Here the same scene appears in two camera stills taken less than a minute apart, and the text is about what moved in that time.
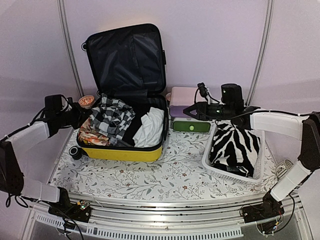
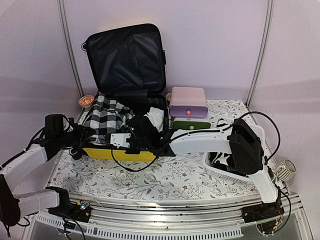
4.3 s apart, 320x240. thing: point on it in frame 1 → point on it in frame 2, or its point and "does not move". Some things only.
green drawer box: (187, 124) does not move
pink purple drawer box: (181, 98) does not move
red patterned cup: (86, 101) does not move
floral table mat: (180, 169) does not move
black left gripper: (79, 111) → (81, 132)
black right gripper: (199, 106) → (130, 151)
